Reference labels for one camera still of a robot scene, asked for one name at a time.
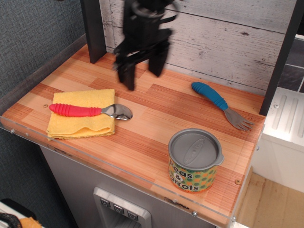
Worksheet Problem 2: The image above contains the orange object bottom left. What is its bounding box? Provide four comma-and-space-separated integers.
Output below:
19, 217, 43, 228

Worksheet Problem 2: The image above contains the yellow folded cloth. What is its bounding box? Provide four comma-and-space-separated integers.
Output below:
46, 89, 115, 139

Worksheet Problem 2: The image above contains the white ridged side counter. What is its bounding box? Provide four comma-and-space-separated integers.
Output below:
251, 88, 304, 192

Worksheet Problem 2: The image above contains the blue handled metal fork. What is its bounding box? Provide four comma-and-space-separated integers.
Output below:
191, 82, 254, 131

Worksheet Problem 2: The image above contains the red handled metal spoon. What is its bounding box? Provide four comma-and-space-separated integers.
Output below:
49, 104, 133, 120

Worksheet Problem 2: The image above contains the silver dispenser panel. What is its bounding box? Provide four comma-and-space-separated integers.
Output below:
93, 187, 152, 228

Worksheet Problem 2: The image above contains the black right vertical post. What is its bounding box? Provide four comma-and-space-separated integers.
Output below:
259, 0, 304, 116

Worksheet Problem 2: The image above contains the grey toy fridge cabinet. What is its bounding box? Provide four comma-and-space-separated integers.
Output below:
41, 147, 214, 228

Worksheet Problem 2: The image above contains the peas and carrots can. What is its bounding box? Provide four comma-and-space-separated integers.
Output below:
168, 128, 224, 193

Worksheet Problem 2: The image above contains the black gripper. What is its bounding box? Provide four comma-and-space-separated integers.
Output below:
114, 0, 176, 91

